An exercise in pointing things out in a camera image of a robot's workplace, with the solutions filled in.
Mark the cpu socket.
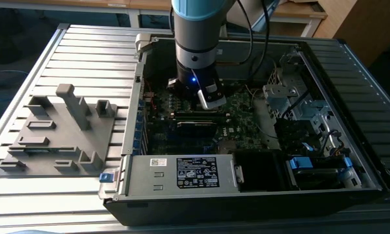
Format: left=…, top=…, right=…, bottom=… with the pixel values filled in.
left=189, top=96, right=222, bottom=113

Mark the green motherboard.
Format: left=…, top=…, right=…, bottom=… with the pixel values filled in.
left=141, top=81, right=282, bottom=156

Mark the silver metal drive cage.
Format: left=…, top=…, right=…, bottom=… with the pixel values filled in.
left=262, top=47, right=337, bottom=122

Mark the finned chipset heatsink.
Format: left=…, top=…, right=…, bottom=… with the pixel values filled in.
left=218, top=140, right=237, bottom=151

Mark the black rating label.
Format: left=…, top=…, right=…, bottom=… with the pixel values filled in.
left=175, top=156, right=218, bottom=189

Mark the silver power supply unit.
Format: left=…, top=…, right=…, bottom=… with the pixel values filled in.
left=116, top=153, right=245, bottom=197

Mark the black plastic air shroud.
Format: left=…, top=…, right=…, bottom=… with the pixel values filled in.
left=233, top=150, right=286, bottom=193

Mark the grey parts rack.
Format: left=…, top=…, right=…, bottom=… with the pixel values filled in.
left=0, top=83, right=120, bottom=176

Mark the green ram stick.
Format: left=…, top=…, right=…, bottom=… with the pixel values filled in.
left=25, top=148, right=58, bottom=154

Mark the black pc case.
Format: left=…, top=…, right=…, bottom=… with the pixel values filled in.
left=98, top=33, right=390, bottom=227

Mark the black hard disk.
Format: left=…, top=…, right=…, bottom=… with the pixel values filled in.
left=294, top=168, right=341, bottom=190

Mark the wooden cabinet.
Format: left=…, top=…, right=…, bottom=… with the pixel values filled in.
left=313, top=0, right=390, bottom=68

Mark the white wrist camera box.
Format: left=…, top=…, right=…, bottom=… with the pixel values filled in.
left=197, top=84, right=227, bottom=110

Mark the grey case release handle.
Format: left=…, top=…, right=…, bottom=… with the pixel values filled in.
left=134, top=33, right=150, bottom=54

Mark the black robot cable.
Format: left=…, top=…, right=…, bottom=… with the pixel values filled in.
left=235, top=0, right=254, bottom=64
left=249, top=0, right=270, bottom=81
left=167, top=6, right=175, bottom=35

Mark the wooden desk white frame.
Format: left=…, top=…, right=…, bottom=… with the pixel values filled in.
left=5, top=0, right=329, bottom=38

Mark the black looped case cable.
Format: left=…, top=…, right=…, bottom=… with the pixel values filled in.
left=319, top=128, right=343, bottom=158

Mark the blue floor cable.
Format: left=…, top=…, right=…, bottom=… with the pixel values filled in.
left=0, top=69, right=32, bottom=103

